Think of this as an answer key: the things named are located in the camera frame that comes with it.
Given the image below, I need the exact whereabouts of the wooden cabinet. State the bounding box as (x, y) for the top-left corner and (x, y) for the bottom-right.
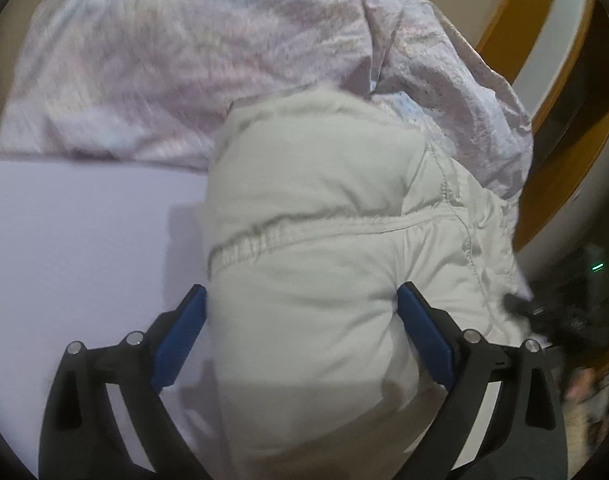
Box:
(477, 0), (609, 256)

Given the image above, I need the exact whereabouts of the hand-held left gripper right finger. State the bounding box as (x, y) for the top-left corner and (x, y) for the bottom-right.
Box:
(397, 281), (570, 480)

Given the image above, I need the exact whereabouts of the bed with lavender sheet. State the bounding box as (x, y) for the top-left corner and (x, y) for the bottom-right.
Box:
(0, 157), (225, 480)

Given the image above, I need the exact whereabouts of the cream puffer jacket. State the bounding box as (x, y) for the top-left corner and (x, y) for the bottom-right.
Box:
(204, 87), (535, 480)

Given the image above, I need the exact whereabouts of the pink floral quilt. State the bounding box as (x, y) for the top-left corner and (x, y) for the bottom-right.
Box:
(0, 0), (535, 201)

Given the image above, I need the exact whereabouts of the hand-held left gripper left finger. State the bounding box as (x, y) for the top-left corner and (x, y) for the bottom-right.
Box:
(37, 284), (208, 480)

